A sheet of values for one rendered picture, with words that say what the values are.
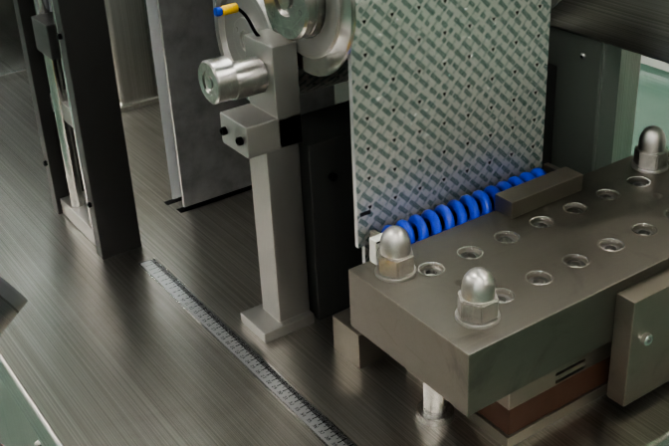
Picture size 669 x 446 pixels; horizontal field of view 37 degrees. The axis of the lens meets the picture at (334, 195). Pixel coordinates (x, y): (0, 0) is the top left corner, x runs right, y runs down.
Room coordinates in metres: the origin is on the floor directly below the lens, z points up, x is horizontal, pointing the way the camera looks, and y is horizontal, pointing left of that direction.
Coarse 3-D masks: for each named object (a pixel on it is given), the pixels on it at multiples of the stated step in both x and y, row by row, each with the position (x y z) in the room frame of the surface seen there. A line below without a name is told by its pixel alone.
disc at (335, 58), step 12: (348, 0) 0.80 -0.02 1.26; (348, 12) 0.80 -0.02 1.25; (348, 24) 0.80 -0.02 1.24; (312, 36) 0.85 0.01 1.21; (348, 36) 0.80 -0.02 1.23; (336, 48) 0.82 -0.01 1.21; (348, 48) 0.81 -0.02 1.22; (300, 60) 0.87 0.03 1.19; (312, 60) 0.85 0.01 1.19; (324, 60) 0.84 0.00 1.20; (336, 60) 0.82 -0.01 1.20; (312, 72) 0.85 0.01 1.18; (324, 72) 0.84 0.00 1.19
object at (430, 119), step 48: (432, 48) 0.86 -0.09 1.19; (480, 48) 0.89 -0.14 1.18; (528, 48) 0.92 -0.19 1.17; (384, 96) 0.83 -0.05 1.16; (432, 96) 0.86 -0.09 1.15; (480, 96) 0.89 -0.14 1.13; (528, 96) 0.93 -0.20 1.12; (384, 144) 0.83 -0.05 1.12; (432, 144) 0.86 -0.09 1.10; (480, 144) 0.89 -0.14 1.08; (528, 144) 0.93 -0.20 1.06; (384, 192) 0.83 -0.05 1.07; (432, 192) 0.86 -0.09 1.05
